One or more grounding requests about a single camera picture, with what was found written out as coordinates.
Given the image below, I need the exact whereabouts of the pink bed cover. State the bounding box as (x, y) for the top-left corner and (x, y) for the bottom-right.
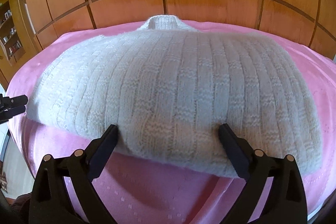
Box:
(6, 22), (335, 223)

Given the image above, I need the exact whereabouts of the white knitted sweater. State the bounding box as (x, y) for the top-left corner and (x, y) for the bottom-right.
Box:
(26, 15), (322, 177)

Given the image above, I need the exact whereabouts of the white bed frame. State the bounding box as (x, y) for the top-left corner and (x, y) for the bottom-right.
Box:
(1, 123), (34, 200)

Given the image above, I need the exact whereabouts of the wooden wall shelf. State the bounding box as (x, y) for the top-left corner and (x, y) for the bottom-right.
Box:
(0, 0), (26, 67)

